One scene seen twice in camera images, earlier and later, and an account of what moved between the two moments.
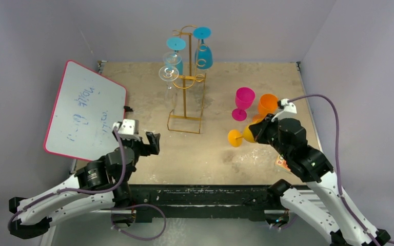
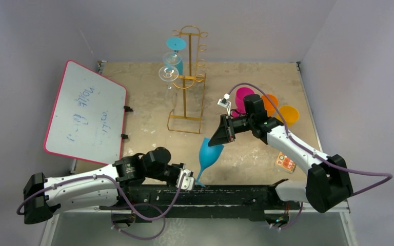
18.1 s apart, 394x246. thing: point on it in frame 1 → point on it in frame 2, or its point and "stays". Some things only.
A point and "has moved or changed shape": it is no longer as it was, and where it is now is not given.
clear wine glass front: (169, 73) stays
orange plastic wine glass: (267, 105) stays
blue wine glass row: (203, 56) → (208, 155)
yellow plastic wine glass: (235, 137) has moved or changed shape
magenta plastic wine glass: (244, 97) stays
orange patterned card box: (281, 162) stays
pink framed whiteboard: (87, 106) stays
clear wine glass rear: (171, 58) stays
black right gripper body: (264, 128) → (231, 128)
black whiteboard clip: (127, 108) stays
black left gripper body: (142, 149) → (170, 171)
